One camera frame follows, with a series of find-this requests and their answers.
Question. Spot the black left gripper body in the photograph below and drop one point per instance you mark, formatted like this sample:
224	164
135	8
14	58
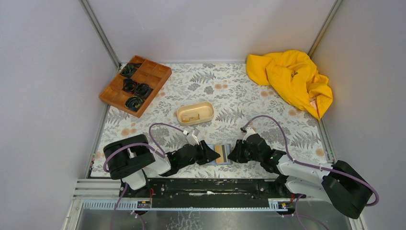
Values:
199	152

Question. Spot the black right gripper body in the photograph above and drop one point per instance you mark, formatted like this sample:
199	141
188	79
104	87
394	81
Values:
242	151

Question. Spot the grey card holder wallet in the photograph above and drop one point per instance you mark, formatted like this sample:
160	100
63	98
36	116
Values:
229	148

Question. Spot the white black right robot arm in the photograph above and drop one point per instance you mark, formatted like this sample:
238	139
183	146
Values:
339	184

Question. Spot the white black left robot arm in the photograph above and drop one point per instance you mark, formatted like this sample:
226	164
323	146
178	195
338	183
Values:
126	159

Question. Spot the floral patterned table mat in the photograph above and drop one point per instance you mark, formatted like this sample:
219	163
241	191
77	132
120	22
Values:
237	101

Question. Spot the beige oval plastic tray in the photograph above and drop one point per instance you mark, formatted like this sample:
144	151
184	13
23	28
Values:
205	110

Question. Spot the dark rolled ribbon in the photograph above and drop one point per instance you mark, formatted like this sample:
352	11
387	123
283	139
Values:
129	69
129	85
134	103
142	90

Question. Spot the yellow crumpled cloth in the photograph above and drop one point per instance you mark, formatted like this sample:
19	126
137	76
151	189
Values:
295	77

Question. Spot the orange compartment organizer tray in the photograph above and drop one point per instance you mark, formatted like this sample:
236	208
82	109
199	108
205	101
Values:
150	72

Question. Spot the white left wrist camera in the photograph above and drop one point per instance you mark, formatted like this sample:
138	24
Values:
192	136

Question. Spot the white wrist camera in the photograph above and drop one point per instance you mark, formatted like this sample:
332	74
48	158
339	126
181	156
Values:
192	136
248	131

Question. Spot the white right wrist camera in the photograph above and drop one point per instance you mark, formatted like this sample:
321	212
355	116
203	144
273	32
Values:
248	131

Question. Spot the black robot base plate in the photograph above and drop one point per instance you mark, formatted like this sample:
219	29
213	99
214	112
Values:
210	193

